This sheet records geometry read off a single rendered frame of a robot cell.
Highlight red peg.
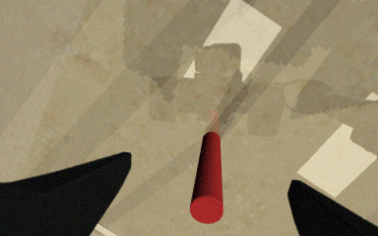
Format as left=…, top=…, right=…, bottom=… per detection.
left=190, top=132, right=223, bottom=224

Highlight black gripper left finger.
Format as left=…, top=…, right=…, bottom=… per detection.
left=0, top=151, right=131, bottom=236

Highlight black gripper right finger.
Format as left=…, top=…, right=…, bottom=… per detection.
left=287, top=180, right=378, bottom=236

